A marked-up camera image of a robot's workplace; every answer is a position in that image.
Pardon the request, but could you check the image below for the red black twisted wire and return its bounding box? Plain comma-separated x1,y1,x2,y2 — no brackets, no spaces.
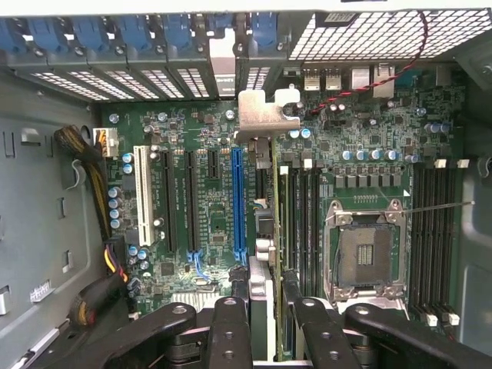
307,10,431,116

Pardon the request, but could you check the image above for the white expansion slot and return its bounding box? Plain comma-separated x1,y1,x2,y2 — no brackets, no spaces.
132,145,155,248

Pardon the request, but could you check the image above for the short black expansion slot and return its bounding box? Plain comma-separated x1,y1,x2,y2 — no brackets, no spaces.
208,148,221,181

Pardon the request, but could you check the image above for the black open PC case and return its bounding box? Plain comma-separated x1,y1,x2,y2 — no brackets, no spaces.
0,0,492,369

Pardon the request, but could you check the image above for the silver chipset heat sink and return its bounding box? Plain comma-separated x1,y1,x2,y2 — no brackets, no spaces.
171,291,218,307

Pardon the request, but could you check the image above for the CPU socket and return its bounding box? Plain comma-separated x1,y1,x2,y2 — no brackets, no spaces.
324,198,409,298

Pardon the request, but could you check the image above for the green motherboard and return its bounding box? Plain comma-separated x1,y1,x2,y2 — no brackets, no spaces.
98,63,469,336

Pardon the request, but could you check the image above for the thin metal locking lever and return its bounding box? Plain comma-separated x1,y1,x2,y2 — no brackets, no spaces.
401,200,477,217

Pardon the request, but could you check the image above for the black sleeved power wire bundle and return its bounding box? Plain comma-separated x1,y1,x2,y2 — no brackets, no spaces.
68,234,130,327

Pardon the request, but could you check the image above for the black yellow power wire bundle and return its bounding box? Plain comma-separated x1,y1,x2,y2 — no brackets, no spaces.
53,125,118,241

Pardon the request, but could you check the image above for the metal socket cover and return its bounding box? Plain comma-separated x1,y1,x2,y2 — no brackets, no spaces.
332,286,411,314

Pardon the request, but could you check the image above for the blue expansion slot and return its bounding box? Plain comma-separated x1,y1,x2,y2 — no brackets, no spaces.
231,148,248,267

